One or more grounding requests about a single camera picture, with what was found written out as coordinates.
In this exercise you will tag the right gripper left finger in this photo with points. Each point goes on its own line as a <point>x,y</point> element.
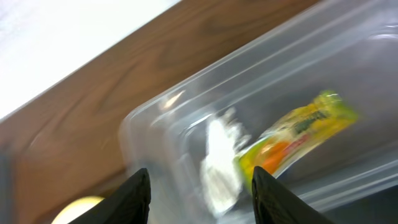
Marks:
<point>129,204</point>

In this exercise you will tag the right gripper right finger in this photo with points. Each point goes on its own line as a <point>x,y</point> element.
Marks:
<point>275,204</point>

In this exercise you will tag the yellow green snack wrapper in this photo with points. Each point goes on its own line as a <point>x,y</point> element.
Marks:
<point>295,135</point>

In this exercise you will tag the clear plastic waste bin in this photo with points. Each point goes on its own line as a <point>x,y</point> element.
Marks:
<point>349,47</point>

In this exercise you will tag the yellow plate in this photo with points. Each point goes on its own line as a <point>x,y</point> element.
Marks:
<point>76,208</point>

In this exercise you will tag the crumpled white tissue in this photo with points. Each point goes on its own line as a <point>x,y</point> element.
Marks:
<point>219,174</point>

